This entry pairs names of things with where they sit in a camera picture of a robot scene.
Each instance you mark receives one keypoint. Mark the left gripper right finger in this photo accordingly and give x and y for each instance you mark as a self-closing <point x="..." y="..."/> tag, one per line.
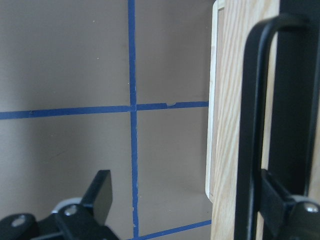
<point x="287" y="216"/>

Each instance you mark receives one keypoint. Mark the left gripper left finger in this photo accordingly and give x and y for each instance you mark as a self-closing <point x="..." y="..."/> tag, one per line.
<point x="97" y="198"/>

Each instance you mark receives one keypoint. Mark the black metal drawer handle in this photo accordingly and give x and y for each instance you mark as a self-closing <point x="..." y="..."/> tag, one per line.
<point x="295" y="108"/>

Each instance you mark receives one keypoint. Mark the wooden drawer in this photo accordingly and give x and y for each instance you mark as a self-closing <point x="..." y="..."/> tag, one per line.
<point x="232" y="21"/>

